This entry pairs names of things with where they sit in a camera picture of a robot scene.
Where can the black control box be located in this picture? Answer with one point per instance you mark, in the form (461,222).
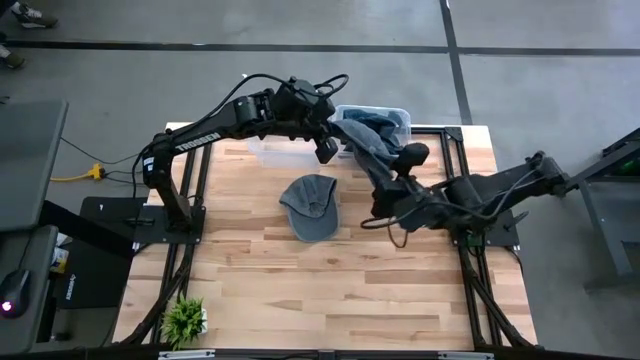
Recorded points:
(100,280)

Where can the person's shoe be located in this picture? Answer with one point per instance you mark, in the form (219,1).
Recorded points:
(11,57)
(35,17)

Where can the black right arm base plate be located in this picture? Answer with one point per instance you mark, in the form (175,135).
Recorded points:
(505,235)

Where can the black desk beam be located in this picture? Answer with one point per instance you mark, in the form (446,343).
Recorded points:
(85,230)

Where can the clear plastic bin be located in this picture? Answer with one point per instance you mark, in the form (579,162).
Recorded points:
(280,155)
(407,130)

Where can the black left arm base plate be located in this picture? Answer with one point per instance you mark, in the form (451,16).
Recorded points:
(115,220)

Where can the black aluminium table frame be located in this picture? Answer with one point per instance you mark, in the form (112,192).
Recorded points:
(435,131)

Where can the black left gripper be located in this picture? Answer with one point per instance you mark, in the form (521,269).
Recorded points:
(300,115)

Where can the small yellow box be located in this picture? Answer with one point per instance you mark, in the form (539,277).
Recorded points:
(60,257)

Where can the black metal side table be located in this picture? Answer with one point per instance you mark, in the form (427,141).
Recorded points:
(600,165)

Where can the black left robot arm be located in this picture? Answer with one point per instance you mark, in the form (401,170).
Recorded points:
(200,140)

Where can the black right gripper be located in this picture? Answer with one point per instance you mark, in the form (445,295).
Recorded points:
(400,200)

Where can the black computer mouse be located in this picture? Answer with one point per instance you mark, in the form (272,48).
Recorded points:
(14,292)

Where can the green potted plant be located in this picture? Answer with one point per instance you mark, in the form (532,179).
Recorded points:
(182,322)

